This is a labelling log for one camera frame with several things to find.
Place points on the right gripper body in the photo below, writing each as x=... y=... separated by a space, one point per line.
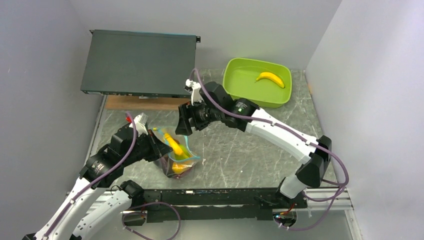
x=202 y=115

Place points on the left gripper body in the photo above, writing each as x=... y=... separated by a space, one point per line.
x=146 y=148

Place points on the yellow banana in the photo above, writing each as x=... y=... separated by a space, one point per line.
x=174 y=145
x=272 y=77

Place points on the clear zip top bag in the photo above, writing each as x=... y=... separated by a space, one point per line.
x=165 y=163

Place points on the green lime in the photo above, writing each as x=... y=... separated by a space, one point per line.
x=182 y=153

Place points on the orange yellow mango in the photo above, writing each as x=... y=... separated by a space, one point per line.
x=179 y=168

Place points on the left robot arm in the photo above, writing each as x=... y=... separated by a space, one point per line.
x=127 y=146

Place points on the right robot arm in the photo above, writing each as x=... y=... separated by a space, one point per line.
x=211 y=103

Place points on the wooden block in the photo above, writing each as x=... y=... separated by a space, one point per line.
x=116 y=102

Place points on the green plastic bin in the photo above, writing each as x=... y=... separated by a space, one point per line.
x=239 y=80

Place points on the yellow banana behind mango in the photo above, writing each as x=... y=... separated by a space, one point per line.
x=272 y=77

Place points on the dark grey rack box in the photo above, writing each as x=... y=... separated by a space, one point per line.
x=141 y=64

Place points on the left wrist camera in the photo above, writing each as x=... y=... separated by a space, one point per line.
x=140 y=123

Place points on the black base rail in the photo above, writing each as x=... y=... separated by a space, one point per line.
x=261 y=204

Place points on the aluminium frame rail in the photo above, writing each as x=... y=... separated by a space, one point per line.
x=317 y=199

